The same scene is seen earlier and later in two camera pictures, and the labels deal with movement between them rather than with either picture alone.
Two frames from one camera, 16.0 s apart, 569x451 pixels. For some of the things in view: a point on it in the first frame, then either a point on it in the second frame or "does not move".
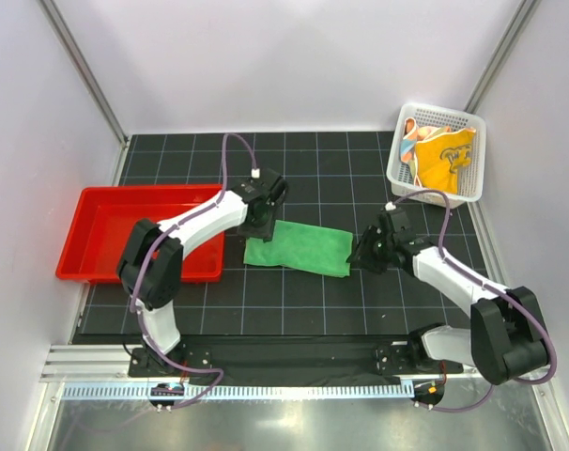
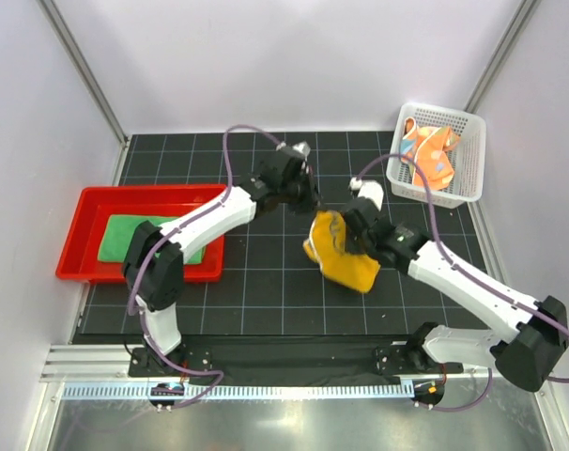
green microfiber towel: (303, 246) -> (116, 233)
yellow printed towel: (438, 159) -> (327, 247)
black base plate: (362, 363) does not move
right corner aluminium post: (510, 39) does not move
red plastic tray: (99, 226) does not move
